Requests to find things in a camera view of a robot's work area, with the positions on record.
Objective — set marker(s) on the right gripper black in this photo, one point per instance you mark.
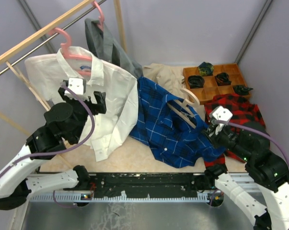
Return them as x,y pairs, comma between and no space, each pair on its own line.
213,136

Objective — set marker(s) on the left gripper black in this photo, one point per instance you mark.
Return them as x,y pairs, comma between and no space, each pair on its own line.
100,106

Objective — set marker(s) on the beige hanger front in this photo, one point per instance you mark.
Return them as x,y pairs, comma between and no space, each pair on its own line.
195,103

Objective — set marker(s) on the beige hanger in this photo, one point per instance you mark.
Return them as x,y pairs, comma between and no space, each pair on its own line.
195,103
29,83

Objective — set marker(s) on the blue plaid shirt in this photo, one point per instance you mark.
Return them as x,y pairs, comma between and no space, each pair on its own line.
171,139

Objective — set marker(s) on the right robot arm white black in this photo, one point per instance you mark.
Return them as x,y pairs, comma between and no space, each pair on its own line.
269,171

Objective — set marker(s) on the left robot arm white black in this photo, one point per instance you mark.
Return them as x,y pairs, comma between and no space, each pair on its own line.
71,121

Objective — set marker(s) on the red black plaid shirt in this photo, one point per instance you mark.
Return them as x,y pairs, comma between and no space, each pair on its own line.
244,112

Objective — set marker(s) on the white shirt on hanger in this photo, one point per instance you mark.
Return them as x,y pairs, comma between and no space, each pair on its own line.
46,73

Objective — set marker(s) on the pink hanger under white shirt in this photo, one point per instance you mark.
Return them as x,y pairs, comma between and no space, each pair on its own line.
66,48

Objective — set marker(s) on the grey shirt on hanger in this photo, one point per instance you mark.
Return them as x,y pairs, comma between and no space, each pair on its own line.
104,46

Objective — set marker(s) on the beige hanger back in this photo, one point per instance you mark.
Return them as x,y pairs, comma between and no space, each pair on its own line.
29,83

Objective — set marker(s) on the pink hanger under grey shirt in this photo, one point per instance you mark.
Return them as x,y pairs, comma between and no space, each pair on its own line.
101,15

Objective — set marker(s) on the beige shirt on table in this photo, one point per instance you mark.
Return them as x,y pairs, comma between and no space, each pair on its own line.
169,77

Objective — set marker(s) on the dark rolled cloth right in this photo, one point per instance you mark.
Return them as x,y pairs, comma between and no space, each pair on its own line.
242,90

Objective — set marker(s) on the wooden compartment tray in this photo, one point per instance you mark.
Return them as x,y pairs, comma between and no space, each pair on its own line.
211,88

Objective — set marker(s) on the black rolled cloth middle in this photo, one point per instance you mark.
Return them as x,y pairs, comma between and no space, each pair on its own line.
222,79

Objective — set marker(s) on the black rolled cloth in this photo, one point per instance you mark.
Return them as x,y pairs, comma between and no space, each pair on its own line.
222,79
196,81

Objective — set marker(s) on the metal hanging rod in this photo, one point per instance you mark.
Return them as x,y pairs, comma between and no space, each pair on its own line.
43,31

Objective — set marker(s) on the black rolled cloth left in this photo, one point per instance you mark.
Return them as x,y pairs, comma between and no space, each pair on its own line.
196,81

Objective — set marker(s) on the green blue rolled cloth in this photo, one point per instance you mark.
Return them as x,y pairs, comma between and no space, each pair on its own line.
205,69

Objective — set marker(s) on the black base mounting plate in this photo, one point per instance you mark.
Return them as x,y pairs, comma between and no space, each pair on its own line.
143,185

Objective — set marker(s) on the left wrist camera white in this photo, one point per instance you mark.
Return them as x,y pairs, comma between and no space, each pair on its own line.
78,86

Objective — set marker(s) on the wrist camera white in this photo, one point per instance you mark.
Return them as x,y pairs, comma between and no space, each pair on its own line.
220,114
78,86

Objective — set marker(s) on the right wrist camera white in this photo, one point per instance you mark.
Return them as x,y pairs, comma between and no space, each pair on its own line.
220,114

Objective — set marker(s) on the aluminium rail with cable duct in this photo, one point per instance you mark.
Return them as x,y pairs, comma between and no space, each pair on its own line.
85,197

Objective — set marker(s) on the wooden clothes rack frame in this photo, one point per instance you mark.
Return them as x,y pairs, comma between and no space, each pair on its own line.
121,31

